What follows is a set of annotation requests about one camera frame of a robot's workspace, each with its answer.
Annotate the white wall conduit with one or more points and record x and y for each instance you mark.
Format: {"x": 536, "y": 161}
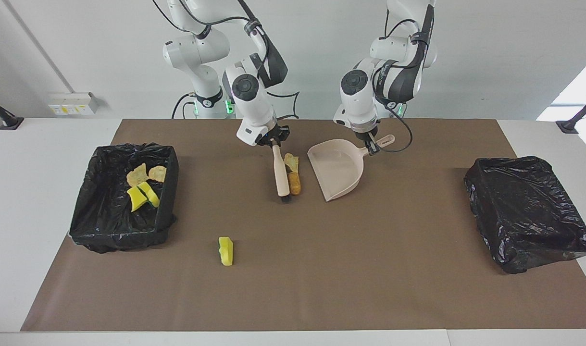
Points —
{"x": 38, "y": 45}

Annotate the brown paper table mat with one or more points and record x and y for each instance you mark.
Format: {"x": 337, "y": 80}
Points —
{"x": 321, "y": 288}

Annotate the black bag lined bin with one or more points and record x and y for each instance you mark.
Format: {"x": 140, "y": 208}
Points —
{"x": 110, "y": 226}
{"x": 523, "y": 206}

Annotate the beige plastic dustpan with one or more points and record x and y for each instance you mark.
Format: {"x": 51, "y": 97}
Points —
{"x": 338, "y": 168}

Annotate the plain yellow sponge piece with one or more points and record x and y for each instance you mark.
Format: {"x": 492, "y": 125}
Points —
{"x": 136, "y": 198}

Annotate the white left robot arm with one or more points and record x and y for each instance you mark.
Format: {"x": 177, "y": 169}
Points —
{"x": 357, "y": 96}

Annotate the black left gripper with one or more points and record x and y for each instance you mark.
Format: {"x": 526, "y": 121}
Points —
{"x": 370, "y": 135}

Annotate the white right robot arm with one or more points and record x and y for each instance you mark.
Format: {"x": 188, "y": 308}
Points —
{"x": 252, "y": 105}

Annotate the yellow sponge wedge green backed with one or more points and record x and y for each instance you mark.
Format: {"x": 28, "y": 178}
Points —
{"x": 226, "y": 251}

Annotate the green topped yellow sponge scrap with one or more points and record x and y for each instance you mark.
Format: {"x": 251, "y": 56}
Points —
{"x": 150, "y": 193}

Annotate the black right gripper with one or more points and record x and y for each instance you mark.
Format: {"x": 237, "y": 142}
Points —
{"x": 274, "y": 136}

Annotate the black camera stand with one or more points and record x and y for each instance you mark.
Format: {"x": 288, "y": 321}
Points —
{"x": 569, "y": 126}
{"x": 11, "y": 122}

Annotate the white wall socket box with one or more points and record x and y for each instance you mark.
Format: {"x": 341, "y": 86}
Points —
{"x": 71, "y": 103}

